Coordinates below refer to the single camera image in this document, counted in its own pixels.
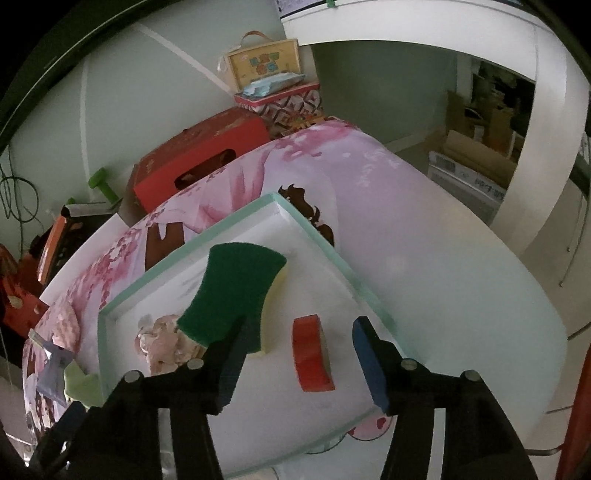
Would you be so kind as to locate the red cardboard box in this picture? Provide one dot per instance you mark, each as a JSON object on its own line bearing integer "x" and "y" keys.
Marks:
{"x": 195, "y": 153}

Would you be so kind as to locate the red patterned tin box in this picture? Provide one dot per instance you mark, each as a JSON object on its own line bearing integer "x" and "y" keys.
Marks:
{"x": 288, "y": 111}

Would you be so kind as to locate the red tape roll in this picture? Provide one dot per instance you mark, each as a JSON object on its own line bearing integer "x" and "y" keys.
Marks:
{"x": 311, "y": 357}

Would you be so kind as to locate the orange black box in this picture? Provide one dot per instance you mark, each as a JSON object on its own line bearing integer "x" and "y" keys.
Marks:
{"x": 74, "y": 225}

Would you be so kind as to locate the blue wet wipes pack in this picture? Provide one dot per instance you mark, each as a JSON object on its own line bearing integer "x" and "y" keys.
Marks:
{"x": 269, "y": 85}

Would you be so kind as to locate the cartoon print bedsheet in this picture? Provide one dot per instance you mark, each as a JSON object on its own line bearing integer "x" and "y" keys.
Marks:
{"x": 364, "y": 233}

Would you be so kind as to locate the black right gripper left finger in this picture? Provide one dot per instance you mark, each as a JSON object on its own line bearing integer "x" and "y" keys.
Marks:
{"x": 221, "y": 366}

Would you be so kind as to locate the pink white fuzzy cloth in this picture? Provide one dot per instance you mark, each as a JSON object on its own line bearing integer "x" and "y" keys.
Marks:
{"x": 66, "y": 332}

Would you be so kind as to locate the light green cloth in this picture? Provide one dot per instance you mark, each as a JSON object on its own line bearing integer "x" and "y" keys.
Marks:
{"x": 82, "y": 387}

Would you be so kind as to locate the green dumbbell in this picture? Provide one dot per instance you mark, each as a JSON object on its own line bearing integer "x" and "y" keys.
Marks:
{"x": 99, "y": 181}

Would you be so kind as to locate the white curved shelf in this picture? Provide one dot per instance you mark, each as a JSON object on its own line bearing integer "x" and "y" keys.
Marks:
{"x": 518, "y": 89}

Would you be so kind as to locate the red tote bag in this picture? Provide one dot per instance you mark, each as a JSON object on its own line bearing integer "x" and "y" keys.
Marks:
{"x": 21, "y": 306}

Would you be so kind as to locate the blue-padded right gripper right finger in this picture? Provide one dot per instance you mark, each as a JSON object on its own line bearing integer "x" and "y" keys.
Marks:
{"x": 385, "y": 370}

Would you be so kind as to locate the yellow gift box with handle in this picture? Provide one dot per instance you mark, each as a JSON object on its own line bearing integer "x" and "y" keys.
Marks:
{"x": 257, "y": 56}

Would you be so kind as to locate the black television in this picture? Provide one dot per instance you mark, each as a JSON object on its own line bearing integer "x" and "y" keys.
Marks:
{"x": 42, "y": 41}

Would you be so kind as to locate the green scouring sponge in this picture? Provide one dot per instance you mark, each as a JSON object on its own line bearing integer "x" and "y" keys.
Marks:
{"x": 237, "y": 281}

